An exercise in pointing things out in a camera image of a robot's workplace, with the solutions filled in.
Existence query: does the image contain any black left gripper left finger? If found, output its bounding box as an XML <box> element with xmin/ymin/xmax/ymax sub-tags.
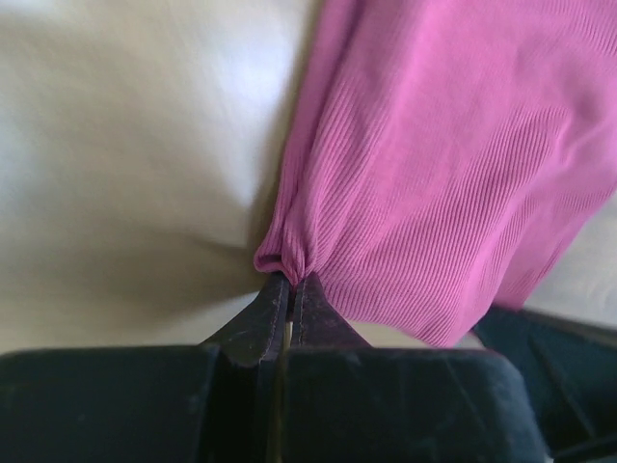
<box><xmin>1</xmin><ymin>274</ymin><xmax>290</xmax><ymax>462</ymax></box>

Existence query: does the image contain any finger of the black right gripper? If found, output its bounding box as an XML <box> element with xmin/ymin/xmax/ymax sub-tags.
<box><xmin>472</xmin><ymin>308</ymin><xmax>616</xmax><ymax>462</ymax></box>

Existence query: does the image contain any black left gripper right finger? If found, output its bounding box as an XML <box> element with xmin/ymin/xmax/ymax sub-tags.
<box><xmin>282</xmin><ymin>276</ymin><xmax>546</xmax><ymax>462</ymax></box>

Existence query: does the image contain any red tank top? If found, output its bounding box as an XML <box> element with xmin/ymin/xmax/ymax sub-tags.
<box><xmin>255</xmin><ymin>1</ymin><xmax>616</xmax><ymax>346</ymax></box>

